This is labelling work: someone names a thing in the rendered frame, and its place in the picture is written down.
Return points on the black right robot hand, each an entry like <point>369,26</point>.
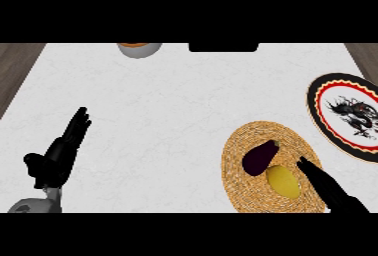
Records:
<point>327,190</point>

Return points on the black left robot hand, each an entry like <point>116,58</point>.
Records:
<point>57,156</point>

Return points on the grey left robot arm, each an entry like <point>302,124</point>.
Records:
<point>38,202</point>

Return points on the yellow lemon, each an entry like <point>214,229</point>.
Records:
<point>283,182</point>

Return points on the round woven straw placemat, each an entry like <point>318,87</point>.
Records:
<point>270,166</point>

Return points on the dragon print plate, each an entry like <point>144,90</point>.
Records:
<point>348,116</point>

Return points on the dark purple eggplant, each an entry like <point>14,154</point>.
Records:
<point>259,158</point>

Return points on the grey bowl with orange contents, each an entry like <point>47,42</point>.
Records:
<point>138,50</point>

